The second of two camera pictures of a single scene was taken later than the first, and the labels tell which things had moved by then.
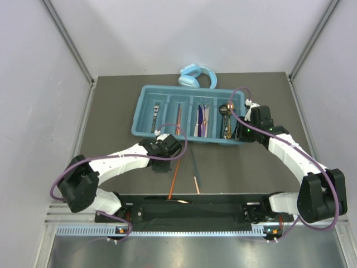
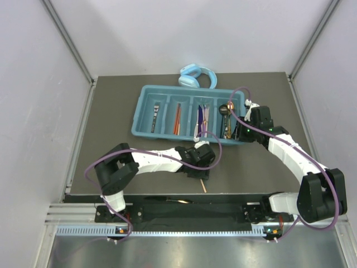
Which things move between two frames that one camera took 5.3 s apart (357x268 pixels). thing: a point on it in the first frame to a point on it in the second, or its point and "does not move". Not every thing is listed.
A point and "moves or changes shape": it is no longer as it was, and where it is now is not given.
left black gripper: x=162 y=170 to x=203 y=175
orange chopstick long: x=178 y=128 moves or changes shape
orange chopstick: x=174 y=180 to x=179 y=121
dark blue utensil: x=200 y=116 does not move
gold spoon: x=230 y=106 does not move
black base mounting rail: x=192 y=213 does not move
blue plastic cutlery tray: x=205 y=114 does not move
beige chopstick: x=197 y=185 to x=203 y=186
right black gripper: x=239 y=135 does not move
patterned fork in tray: x=156 y=108 does not move
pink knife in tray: x=196 y=128 does not move
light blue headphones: x=189 y=73 does not move
